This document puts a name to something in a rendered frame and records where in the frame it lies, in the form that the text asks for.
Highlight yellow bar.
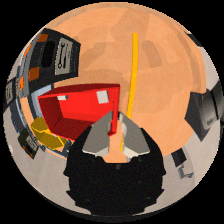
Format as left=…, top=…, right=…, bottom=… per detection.
left=120, top=33, right=138, bottom=151

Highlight red bin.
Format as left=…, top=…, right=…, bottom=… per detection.
left=37, top=83, right=120, bottom=141

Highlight yellow open bin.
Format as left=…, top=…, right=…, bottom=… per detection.
left=30, top=117, right=68, bottom=150

